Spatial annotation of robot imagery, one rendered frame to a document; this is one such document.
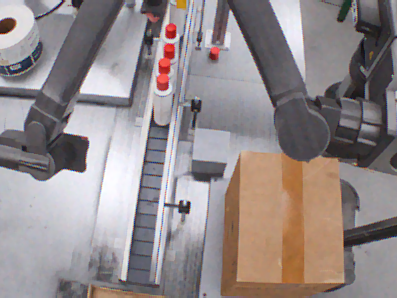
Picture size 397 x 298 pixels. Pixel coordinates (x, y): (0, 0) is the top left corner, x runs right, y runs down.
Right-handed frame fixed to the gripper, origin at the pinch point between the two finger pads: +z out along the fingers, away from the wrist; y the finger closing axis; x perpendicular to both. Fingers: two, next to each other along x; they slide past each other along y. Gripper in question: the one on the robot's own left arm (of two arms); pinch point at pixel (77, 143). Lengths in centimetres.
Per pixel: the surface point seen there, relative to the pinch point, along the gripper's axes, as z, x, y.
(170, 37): 36.5, -26.0, -10.6
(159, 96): 26.1, -9.9, -12.1
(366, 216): 120, 42, -116
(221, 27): 61, -33, -23
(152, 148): 33.3, 5.9, -11.4
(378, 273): 101, 65, -126
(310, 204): 4, 5, -52
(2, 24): 40, -24, 48
